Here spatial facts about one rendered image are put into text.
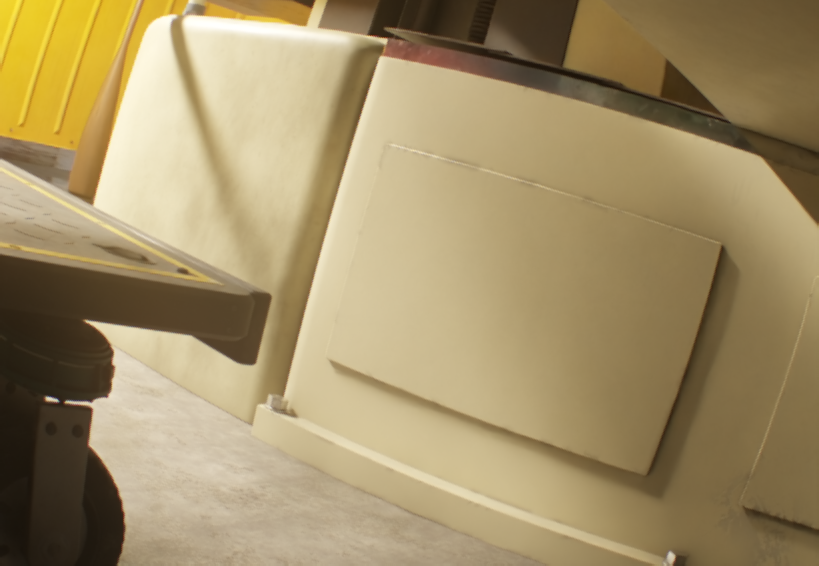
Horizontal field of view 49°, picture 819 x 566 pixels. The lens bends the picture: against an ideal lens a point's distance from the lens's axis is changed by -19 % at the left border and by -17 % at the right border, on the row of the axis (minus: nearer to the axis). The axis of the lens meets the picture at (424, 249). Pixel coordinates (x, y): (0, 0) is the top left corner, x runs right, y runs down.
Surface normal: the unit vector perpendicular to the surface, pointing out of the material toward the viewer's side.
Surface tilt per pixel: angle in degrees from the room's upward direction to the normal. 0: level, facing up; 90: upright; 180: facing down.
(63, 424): 90
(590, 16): 90
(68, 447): 90
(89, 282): 90
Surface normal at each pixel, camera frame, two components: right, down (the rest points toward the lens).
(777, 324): -0.50, -0.09
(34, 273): 0.74, 0.25
